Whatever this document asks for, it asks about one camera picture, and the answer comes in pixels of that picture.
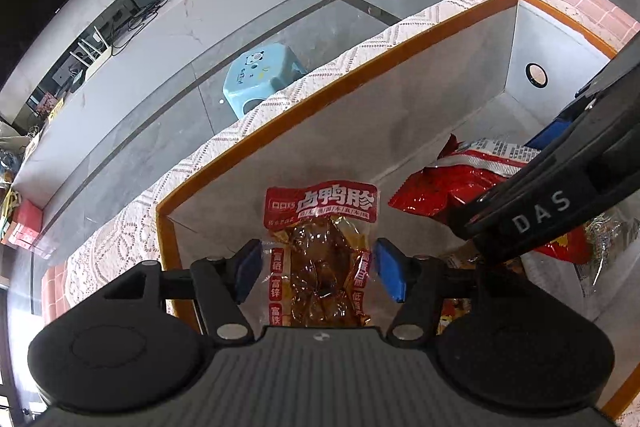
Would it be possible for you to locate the white marble television cabinet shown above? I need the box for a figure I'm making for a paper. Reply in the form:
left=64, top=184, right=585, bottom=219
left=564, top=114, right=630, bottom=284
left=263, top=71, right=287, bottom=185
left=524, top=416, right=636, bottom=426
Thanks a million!
left=0, top=0, right=376, bottom=218

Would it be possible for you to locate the pink cardboard box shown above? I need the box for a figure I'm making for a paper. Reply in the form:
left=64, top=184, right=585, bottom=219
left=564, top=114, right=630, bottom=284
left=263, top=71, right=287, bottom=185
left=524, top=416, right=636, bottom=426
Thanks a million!
left=2, top=199, right=43, bottom=248

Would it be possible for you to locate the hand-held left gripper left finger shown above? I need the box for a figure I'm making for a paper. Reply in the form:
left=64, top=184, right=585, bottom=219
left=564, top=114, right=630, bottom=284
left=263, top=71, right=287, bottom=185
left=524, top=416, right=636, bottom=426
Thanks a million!
left=102, top=239, right=263, bottom=342

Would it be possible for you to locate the white lace tablecloth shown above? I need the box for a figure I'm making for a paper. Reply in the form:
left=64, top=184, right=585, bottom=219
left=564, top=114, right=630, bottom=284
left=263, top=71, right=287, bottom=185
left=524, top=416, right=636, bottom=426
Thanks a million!
left=65, top=0, right=531, bottom=308

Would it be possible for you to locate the large red snack packet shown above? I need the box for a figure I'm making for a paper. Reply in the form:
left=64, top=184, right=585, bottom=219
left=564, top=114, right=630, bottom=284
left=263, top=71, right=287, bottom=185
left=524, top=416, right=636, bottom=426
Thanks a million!
left=387, top=134, right=593, bottom=265

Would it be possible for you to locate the clear peanut snack packet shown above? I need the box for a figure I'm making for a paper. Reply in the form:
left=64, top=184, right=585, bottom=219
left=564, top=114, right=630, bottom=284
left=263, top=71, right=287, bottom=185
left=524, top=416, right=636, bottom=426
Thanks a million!
left=575, top=214, right=626, bottom=300

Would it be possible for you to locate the grey storage box orange rim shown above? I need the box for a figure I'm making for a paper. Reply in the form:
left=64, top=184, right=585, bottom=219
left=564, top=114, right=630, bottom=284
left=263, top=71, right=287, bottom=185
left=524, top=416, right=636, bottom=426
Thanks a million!
left=156, top=0, right=640, bottom=425

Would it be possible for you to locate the light blue plastic stool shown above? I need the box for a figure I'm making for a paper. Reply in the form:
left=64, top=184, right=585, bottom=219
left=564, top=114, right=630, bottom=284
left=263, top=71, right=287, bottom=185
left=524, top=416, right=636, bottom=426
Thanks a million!
left=222, top=44, right=308, bottom=120

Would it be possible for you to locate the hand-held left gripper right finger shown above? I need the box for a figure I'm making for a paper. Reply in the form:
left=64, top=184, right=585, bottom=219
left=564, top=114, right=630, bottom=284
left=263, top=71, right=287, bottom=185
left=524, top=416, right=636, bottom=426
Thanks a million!
left=376, top=238, right=481, bottom=341

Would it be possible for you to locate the braised snack packet red label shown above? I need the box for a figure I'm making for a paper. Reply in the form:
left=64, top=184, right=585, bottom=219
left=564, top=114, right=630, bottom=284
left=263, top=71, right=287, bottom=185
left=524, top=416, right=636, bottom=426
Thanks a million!
left=262, top=181, right=381, bottom=328

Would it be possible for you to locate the white router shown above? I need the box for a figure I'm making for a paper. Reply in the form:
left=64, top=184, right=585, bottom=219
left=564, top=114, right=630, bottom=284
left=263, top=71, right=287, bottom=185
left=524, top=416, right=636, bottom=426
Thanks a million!
left=70, top=29, right=113, bottom=68

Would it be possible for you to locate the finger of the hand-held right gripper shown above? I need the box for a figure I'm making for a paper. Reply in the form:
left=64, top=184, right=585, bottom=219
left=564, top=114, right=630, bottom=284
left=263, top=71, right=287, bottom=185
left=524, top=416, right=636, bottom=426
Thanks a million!
left=575, top=41, right=640, bottom=108
left=529, top=107, right=608, bottom=152

